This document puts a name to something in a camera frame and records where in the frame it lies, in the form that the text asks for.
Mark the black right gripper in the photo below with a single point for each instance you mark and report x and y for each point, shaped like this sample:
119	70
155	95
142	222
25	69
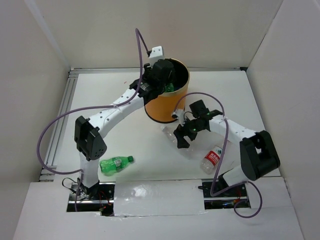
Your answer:
180	132

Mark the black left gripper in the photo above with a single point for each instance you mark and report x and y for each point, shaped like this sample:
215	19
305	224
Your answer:
148	68

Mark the green bottle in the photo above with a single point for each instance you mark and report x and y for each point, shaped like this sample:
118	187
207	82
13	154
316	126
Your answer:
115	164
169	88

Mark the clear crushed bottle white cap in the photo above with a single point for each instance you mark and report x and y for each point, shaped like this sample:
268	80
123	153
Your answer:
188	153

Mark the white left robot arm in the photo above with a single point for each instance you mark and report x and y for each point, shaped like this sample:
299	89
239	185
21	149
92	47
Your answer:
90	132

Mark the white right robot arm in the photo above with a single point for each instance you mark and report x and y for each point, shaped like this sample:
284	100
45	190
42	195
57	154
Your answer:
258	155

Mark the orange cylindrical bin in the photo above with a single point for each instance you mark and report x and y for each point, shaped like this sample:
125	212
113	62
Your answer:
160	109

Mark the clear bottle red label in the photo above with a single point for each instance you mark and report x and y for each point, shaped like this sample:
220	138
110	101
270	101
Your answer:
211	159

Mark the white taped front panel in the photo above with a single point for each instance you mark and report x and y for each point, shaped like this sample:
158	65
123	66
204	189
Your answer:
158	198

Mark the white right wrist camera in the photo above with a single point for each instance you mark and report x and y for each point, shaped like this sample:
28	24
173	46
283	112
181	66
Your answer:
178	114

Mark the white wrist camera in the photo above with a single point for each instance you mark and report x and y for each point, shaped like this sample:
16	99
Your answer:
156	54
178	114

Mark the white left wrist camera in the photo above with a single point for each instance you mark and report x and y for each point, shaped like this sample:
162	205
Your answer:
156	54

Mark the aluminium frame rail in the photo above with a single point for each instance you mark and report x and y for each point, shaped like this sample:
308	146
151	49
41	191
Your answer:
74	73

